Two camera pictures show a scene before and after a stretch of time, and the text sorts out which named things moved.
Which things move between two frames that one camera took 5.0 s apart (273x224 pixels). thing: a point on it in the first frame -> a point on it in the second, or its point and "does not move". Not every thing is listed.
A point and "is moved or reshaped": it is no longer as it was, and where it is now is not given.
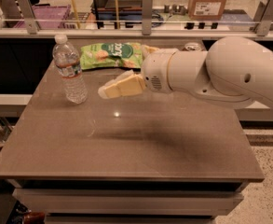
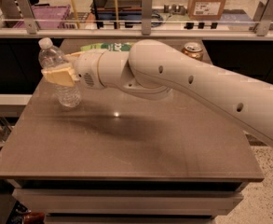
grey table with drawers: (141, 158) does not move
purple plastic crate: (47, 17) does not move
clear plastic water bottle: (68, 64) is moved or reshaped
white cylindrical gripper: (155, 69) -> (86, 68)
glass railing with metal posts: (41, 15) does not move
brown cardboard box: (208, 2) does not move
